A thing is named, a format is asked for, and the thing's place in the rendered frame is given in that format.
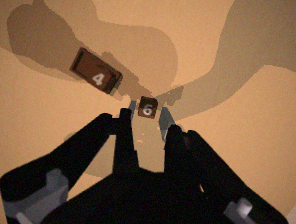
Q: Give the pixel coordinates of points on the brown wooden calendar tray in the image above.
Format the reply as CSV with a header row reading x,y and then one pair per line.
x,y
84,63

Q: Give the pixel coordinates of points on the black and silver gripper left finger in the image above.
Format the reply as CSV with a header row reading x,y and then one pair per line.
x,y
31,191

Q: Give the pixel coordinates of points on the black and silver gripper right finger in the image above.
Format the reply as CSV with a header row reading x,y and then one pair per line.
x,y
222,185

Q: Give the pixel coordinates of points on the brown number cube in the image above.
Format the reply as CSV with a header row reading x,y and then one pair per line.
x,y
147,107
100,77

